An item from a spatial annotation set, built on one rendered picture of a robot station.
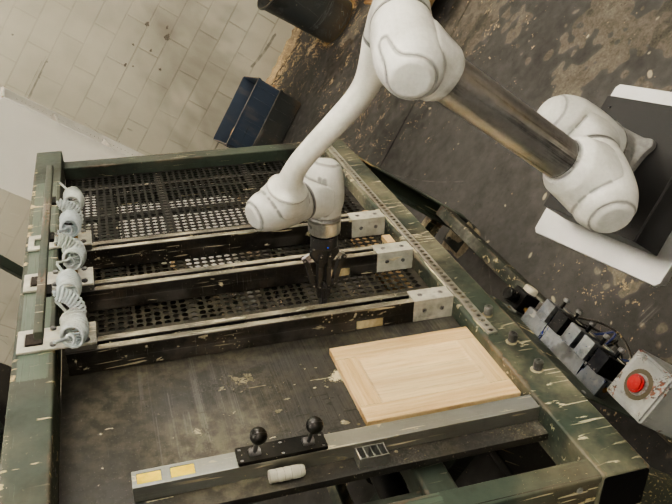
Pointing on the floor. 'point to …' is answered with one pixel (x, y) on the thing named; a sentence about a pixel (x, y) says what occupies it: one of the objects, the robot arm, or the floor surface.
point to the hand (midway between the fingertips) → (323, 296)
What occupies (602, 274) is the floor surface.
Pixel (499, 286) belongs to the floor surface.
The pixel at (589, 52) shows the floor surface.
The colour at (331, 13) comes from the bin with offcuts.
